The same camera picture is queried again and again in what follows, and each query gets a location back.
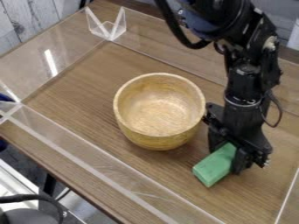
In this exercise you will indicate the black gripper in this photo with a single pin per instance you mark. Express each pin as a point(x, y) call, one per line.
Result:
point(236, 124)

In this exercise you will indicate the white object at right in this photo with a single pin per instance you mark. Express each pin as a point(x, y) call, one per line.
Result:
point(293, 37)

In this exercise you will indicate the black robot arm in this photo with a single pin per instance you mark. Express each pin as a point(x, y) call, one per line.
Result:
point(243, 35)

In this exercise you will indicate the clear acrylic enclosure wall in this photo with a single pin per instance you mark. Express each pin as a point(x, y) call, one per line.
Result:
point(61, 77)

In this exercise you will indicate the black table leg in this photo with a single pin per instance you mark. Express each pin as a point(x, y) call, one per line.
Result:
point(49, 184)

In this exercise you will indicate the blue object at edge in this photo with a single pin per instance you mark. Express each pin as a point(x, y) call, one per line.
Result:
point(5, 98)

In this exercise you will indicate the brown wooden bowl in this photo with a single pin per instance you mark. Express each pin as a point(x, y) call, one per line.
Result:
point(159, 109)

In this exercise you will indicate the green rectangular block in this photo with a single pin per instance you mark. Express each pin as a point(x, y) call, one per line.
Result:
point(213, 167)

